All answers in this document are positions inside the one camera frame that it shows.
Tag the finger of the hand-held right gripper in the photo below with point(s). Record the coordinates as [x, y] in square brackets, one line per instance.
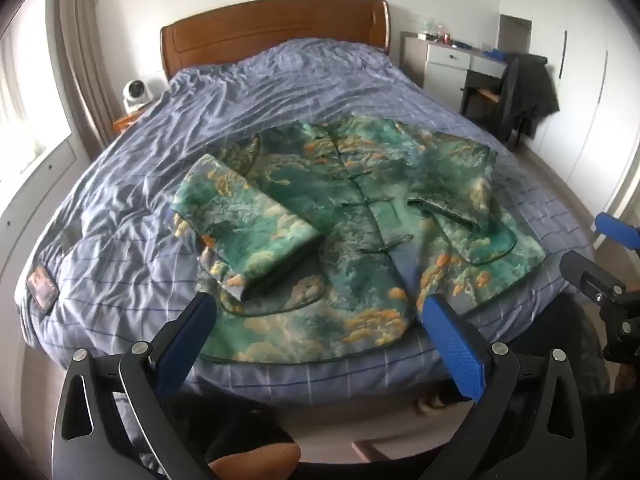
[617, 230]
[590, 275]

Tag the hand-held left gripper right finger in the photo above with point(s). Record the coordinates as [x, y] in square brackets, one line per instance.
[457, 355]

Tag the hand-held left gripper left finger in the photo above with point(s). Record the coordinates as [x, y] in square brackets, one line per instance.
[190, 342]

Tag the green cloud-patterned jacket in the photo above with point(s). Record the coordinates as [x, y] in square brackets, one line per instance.
[350, 240]

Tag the person's dark clothing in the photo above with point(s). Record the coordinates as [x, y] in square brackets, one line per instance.
[235, 420]

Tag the brown duvet label patch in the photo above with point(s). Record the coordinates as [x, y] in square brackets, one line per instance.
[42, 290]

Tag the dark coat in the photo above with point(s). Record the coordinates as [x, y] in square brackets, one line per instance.
[532, 90]

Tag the white wardrobe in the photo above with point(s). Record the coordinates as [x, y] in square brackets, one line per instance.
[590, 60]

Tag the wooden chair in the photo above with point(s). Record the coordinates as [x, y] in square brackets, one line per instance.
[482, 97]

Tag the white window-side cabinet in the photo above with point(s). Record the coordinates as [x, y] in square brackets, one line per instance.
[35, 200]

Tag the blue items on desk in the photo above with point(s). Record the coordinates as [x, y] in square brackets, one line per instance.
[494, 52]

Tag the wooden nightstand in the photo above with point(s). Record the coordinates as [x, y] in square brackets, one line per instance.
[125, 122]

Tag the white desk with drawers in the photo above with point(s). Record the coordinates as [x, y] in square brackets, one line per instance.
[445, 67]

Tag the small white fan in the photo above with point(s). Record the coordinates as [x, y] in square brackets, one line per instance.
[136, 95]

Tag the clear bottles on desk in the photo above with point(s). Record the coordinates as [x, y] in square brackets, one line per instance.
[428, 27]

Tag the bed with blue striped duvet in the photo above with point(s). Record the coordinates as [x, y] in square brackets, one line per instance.
[300, 85]

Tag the window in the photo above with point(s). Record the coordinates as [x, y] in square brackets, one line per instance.
[25, 100]

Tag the beige curtain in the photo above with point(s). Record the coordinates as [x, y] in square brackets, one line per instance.
[82, 60]

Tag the wooden bed headboard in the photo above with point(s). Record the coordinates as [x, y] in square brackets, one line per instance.
[275, 30]

